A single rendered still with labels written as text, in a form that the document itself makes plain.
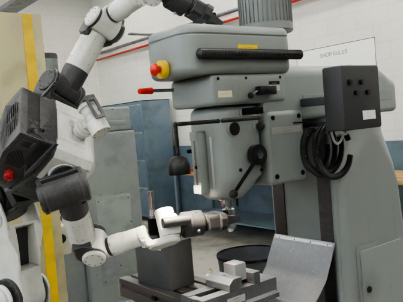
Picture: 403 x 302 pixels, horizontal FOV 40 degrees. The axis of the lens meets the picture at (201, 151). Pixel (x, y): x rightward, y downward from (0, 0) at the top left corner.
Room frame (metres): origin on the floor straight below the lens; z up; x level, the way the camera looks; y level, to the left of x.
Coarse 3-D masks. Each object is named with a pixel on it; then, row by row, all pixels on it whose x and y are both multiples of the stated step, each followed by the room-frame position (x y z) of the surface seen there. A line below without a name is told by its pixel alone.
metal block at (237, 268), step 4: (232, 260) 1.98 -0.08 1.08; (236, 260) 1.98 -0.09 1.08; (224, 264) 1.95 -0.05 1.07; (228, 264) 1.93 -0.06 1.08; (232, 264) 1.92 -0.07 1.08; (236, 264) 1.92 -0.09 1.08; (240, 264) 1.93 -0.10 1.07; (244, 264) 1.94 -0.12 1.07; (224, 268) 1.95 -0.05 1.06; (228, 268) 1.94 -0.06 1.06; (232, 268) 1.92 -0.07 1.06; (236, 268) 1.92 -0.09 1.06; (240, 268) 1.93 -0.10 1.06; (244, 268) 1.94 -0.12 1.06; (224, 272) 1.95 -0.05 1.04; (228, 272) 1.94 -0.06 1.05; (232, 272) 1.92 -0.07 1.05; (236, 272) 1.91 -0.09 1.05; (240, 272) 1.93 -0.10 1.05; (244, 272) 1.94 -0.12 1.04; (240, 276) 1.93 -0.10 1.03; (244, 276) 1.94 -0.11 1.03
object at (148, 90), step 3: (147, 87) 1.90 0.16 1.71; (150, 87) 1.90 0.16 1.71; (138, 90) 1.88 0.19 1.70; (141, 90) 1.87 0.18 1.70; (144, 90) 1.88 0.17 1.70; (147, 90) 1.89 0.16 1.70; (150, 90) 1.89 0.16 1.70; (153, 90) 1.90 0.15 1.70; (156, 90) 1.91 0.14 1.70; (159, 90) 1.92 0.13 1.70; (162, 90) 1.93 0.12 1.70; (165, 90) 1.94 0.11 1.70; (168, 90) 1.94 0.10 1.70; (171, 90) 1.95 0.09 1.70; (141, 93) 1.88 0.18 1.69; (144, 93) 1.89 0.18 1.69; (147, 93) 1.89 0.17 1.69; (150, 93) 1.90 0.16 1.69
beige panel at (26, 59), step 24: (0, 24) 3.23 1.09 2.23; (24, 24) 3.31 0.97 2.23; (0, 48) 3.23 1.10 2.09; (24, 48) 3.31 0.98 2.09; (0, 72) 3.22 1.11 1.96; (24, 72) 3.30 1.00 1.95; (0, 96) 3.21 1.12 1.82; (48, 216) 3.33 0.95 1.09; (48, 240) 3.33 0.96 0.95; (48, 264) 3.32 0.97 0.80
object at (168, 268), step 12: (180, 240) 2.19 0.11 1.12; (144, 252) 2.26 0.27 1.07; (156, 252) 2.20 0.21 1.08; (168, 252) 2.15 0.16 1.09; (180, 252) 2.18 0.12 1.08; (144, 264) 2.27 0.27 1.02; (156, 264) 2.21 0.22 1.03; (168, 264) 2.15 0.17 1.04; (180, 264) 2.18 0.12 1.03; (192, 264) 2.22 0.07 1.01; (144, 276) 2.27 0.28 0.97; (156, 276) 2.21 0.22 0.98; (168, 276) 2.16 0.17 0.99; (180, 276) 2.18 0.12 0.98; (192, 276) 2.22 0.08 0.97; (168, 288) 2.16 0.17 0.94
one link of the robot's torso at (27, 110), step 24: (24, 96) 1.76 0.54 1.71; (0, 120) 1.87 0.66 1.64; (24, 120) 1.70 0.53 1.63; (48, 120) 1.77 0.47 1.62; (72, 120) 1.86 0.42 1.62; (0, 144) 1.77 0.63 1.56; (24, 144) 1.70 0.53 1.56; (48, 144) 1.72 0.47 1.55; (72, 144) 1.78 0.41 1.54; (0, 168) 1.76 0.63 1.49; (24, 168) 1.76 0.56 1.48; (48, 168) 1.74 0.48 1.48; (24, 192) 1.85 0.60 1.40
